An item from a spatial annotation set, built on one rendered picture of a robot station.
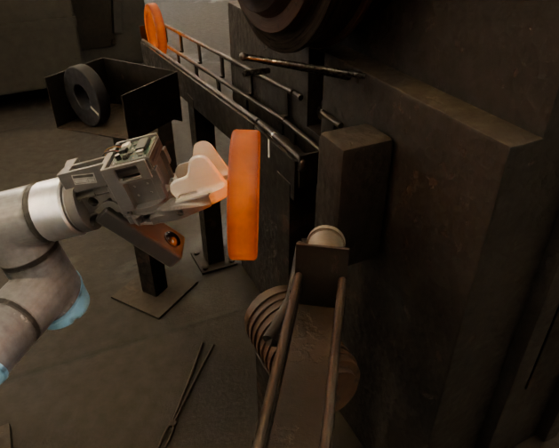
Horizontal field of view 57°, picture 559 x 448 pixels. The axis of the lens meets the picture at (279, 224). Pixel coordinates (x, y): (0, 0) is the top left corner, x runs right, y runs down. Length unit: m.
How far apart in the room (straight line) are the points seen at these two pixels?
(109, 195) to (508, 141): 0.49
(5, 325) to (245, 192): 0.32
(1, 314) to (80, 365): 0.94
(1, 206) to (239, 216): 0.29
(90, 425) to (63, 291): 0.78
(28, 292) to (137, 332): 0.97
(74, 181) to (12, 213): 0.08
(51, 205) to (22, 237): 0.06
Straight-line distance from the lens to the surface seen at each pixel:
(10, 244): 0.70
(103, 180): 0.62
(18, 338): 0.68
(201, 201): 0.60
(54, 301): 0.72
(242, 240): 0.57
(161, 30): 1.97
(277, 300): 0.91
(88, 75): 1.40
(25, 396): 1.59
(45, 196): 0.66
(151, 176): 0.59
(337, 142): 0.82
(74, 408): 1.52
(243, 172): 0.55
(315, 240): 0.77
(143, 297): 1.75
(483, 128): 0.73
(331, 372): 0.59
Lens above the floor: 1.14
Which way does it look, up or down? 34 degrees down
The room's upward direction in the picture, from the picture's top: straight up
